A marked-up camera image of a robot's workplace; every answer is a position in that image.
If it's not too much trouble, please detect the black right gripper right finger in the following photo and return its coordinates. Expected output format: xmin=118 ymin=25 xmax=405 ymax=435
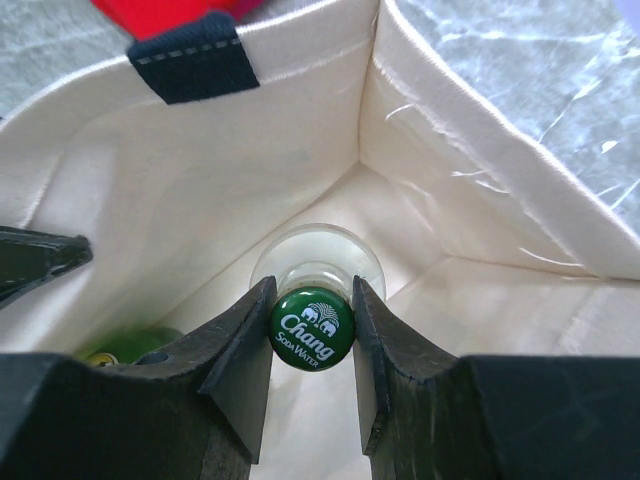
xmin=352 ymin=278 xmax=639 ymax=479

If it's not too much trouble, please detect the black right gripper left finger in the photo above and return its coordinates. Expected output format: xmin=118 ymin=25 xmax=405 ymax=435
xmin=1 ymin=277 xmax=276 ymax=479

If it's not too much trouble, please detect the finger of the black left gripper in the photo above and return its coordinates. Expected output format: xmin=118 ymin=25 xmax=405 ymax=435
xmin=1 ymin=226 xmax=93 ymax=308

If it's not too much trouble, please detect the green cap bottle front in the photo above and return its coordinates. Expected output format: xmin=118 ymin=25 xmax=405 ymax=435
xmin=77 ymin=327 xmax=184 ymax=367

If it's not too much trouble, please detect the green cap glass bottle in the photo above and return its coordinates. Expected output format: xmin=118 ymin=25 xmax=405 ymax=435
xmin=251 ymin=223 xmax=386 ymax=372

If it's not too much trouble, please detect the red folded cloth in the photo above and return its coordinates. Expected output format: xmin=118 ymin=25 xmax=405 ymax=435
xmin=92 ymin=0 xmax=264 ymax=40

